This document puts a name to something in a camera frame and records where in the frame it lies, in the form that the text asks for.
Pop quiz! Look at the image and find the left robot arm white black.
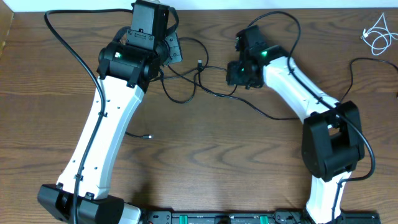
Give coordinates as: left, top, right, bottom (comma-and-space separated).
37, 1, 182, 223

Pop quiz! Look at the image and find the white usb cable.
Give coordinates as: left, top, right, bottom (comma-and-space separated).
360, 12, 398, 57

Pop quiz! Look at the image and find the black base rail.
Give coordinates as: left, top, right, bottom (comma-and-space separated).
139, 208, 381, 224

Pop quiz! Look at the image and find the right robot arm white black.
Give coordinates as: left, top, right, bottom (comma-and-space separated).
226, 26, 364, 223

